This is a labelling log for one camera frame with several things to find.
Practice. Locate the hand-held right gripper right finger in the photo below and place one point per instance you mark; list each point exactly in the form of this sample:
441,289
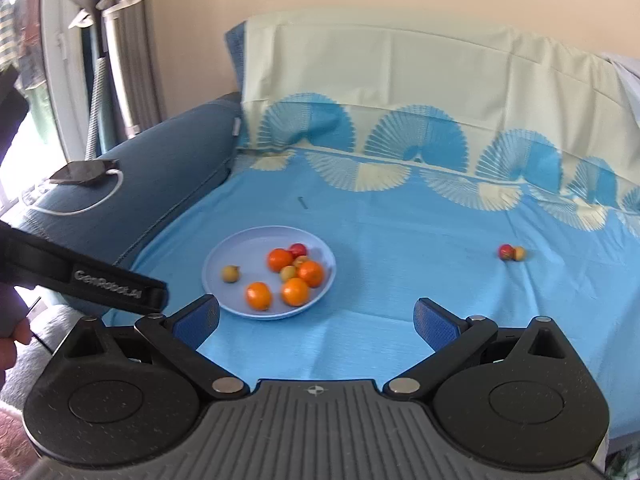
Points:
435,325

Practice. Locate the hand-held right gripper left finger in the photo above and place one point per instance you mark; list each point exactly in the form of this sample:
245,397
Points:
197,322

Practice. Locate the brown longan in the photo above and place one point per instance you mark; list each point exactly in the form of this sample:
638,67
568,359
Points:
287,273
301,261
230,274
520,253

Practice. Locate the orange mandarin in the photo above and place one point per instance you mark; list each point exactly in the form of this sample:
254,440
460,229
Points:
280,259
311,273
295,292
258,295

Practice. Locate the light blue plate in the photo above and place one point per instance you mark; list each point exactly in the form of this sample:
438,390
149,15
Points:
250,255

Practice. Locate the red tomato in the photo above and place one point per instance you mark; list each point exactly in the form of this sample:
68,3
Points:
299,249
505,251

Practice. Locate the person's left hand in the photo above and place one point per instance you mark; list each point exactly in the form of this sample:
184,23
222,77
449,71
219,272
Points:
7,355

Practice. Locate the grey fuzzy blanket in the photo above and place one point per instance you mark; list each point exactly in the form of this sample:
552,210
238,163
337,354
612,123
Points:
35,360

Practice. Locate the black flat device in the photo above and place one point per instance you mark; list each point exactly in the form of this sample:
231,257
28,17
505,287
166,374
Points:
82,171

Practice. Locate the blue fan-print bedsheet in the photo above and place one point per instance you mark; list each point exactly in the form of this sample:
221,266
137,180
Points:
400,210

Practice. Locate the blue sofa armrest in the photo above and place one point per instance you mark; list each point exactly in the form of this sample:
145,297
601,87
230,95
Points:
165,170

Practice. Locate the grey metal pole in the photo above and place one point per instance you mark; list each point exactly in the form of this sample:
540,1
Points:
122,75

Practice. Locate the grey curtain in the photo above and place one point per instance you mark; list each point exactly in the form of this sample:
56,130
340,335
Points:
147,60

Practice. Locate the white window frame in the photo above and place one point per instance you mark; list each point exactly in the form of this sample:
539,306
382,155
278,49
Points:
62,60

